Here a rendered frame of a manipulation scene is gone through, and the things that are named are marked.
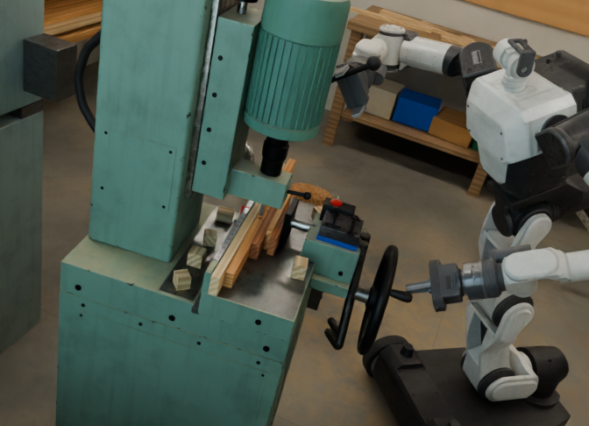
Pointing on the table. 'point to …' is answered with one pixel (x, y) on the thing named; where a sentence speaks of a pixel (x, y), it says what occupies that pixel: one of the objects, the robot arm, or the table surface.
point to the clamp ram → (293, 222)
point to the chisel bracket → (259, 184)
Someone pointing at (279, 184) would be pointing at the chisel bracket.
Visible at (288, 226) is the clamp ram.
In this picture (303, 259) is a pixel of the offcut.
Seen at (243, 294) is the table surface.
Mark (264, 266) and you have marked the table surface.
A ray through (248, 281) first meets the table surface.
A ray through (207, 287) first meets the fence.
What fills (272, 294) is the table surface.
